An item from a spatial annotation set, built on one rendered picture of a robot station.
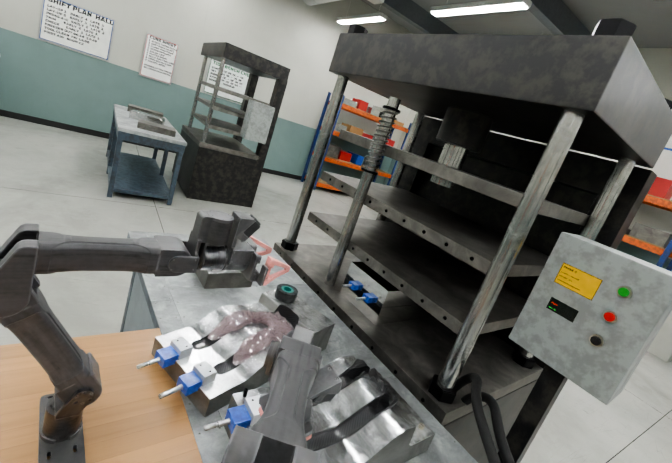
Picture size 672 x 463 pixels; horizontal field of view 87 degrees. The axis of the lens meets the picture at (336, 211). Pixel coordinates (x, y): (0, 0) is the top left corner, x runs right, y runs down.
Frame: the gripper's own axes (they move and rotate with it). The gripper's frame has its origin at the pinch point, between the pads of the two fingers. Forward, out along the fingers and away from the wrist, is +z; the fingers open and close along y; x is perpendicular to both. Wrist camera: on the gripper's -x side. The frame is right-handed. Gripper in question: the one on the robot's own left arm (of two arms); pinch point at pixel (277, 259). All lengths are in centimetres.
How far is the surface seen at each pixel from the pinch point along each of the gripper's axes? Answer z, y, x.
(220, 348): -1.9, 9.6, 33.8
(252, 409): -5.9, -17.3, 28.1
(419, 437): 37, -36, 33
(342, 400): 18.3, -21.3, 28.9
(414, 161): 77, 33, -33
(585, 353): 79, -51, 1
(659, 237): 605, 11, -47
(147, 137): 46, 368, 44
